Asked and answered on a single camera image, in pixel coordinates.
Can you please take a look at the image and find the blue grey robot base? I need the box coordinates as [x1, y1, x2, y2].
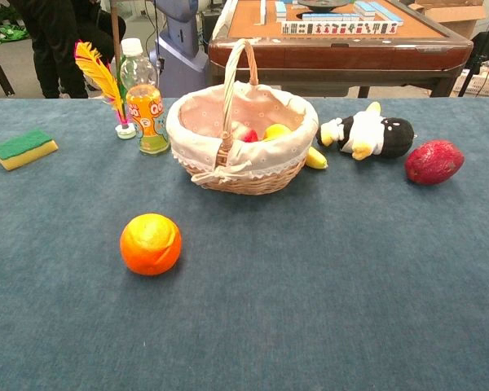
[148, 0, 209, 99]

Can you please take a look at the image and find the wicker basket with cloth lining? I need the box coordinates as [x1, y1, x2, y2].
[165, 38, 319, 196]

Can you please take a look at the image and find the yellow lemon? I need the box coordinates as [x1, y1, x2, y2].
[262, 123, 293, 142]

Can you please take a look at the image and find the yellow banana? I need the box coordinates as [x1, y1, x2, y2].
[305, 146, 329, 170]

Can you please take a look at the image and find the blue table cloth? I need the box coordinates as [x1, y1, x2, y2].
[0, 97, 489, 391]

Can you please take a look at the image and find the orange fruit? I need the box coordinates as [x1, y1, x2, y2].
[119, 213, 183, 277]

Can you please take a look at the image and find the orange juice plastic bottle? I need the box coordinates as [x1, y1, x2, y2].
[119, 37, 171, 157]

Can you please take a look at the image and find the black and white penguin plush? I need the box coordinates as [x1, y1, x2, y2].
[315, 101, 416, 161]

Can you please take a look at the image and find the brown mahjong table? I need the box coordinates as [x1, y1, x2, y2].
[207, 0, 474, 99]

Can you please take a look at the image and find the yellow feather shuttlecock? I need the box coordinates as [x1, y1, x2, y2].
[73, 39, 138, 141]

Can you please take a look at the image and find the row of mahjong tiles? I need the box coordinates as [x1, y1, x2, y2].
[280, 20, 399, 37]

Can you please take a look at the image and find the green and yellow sponge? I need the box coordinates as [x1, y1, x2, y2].
[0, 128, 59, 172]

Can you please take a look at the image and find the person in black clothes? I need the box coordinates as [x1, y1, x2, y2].
[7, 0, 127, 99]

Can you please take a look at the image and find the white plastic crate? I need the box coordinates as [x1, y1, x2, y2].
[452, 67, 489, 99]

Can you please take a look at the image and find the black tripod leg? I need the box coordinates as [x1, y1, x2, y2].
[458, 0, 489, 98]

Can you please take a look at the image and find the cardboard box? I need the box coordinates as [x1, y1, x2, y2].
[407, 0, 489, 40]

